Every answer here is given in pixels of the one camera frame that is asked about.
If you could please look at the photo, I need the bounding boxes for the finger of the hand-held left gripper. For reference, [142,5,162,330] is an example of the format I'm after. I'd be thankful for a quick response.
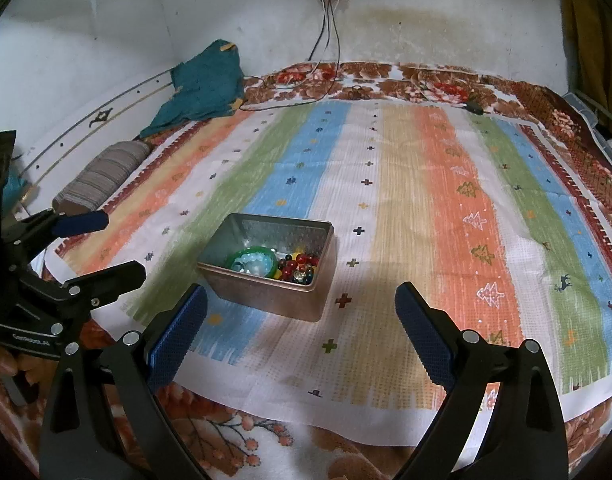
[61,260,148,321]
[8,209,110,243]

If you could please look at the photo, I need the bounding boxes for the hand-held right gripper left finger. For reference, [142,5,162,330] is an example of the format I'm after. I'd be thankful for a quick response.
[38,284,209,480]

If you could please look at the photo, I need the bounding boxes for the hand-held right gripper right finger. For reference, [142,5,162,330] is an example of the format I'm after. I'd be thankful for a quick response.
[395,281,570,480]

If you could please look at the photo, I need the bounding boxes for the light blue bead bracelet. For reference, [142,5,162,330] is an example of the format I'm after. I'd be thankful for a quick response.
[233,253,275,276]

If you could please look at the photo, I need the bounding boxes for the green bangle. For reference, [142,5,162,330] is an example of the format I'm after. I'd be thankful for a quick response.
[228,245,280,278]

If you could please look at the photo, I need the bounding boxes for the red bead bracelet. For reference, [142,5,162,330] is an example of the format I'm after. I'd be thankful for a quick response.
[276,253,321,285]

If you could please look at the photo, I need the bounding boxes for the metal tin box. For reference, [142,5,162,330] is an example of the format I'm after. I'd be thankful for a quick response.
[196,212,335,323]

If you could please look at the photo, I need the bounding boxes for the person's left hand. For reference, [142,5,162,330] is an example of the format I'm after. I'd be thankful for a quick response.
[0,337,54,396]

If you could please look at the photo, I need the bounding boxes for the striped grey pillow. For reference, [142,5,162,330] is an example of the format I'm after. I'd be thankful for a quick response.
[52,140,153,212]

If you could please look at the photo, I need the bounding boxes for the striped colourful mat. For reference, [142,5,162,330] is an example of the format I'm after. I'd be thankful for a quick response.
[43,97,612,448]

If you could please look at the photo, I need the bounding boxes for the teal cloth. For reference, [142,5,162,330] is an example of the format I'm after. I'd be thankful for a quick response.
[138,39,247,140]

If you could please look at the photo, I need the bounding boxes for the yellow curtain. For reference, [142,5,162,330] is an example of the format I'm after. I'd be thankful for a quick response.
[560,0,612,128]

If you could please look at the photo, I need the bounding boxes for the white wire rack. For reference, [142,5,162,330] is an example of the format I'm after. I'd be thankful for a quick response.
[560,89,612,173]

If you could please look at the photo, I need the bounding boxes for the white cable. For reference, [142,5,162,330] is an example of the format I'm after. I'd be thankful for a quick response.
[258,0,343,92]

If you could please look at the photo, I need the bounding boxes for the black cable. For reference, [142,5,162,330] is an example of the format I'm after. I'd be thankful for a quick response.
[238,0,343,112]

